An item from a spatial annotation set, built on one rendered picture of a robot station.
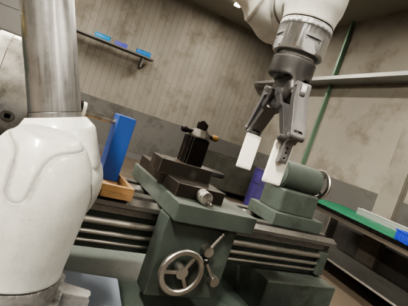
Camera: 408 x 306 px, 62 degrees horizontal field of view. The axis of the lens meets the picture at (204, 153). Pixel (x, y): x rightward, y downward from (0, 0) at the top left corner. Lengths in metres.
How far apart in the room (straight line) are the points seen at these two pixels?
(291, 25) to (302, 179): 1.05
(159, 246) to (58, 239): 0.60
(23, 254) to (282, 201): 1.18
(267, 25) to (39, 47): 0.44
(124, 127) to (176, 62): 7.10
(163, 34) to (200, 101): 1.76
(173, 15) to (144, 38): 0.86
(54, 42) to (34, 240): 0.37
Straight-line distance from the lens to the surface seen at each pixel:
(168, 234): 1.08
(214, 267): 1.21
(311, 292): 1.61
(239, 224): 1.14
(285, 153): 0.53
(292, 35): 0.59
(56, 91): 0.70
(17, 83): 1.02
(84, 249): 1.50
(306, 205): 1.62
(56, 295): 0.61
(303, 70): 0.59
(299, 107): 0.54
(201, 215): 1.05
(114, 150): 1.18
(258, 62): 9.00
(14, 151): 0.51
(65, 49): 0.72
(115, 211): 1.12
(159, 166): 1.14
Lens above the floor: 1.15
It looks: 3 degrees down
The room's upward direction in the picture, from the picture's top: 19 degrees clockwise
